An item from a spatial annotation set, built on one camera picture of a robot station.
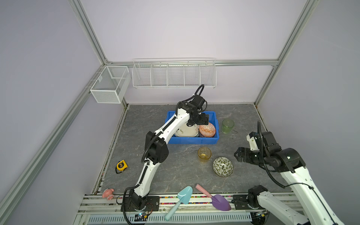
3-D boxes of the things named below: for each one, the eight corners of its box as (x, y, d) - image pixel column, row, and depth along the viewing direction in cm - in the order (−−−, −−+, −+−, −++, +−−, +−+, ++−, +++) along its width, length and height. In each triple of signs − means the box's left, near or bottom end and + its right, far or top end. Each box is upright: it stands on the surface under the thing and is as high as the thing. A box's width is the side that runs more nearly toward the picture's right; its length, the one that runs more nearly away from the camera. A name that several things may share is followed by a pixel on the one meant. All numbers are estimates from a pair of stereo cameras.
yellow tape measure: (118, 173, 87) (116, 172, 84) (116, 164, 90) (114, 163, 88) (128, 169, 88) (126, 167, 86) (126, 160, 92) (124, 158, 90)
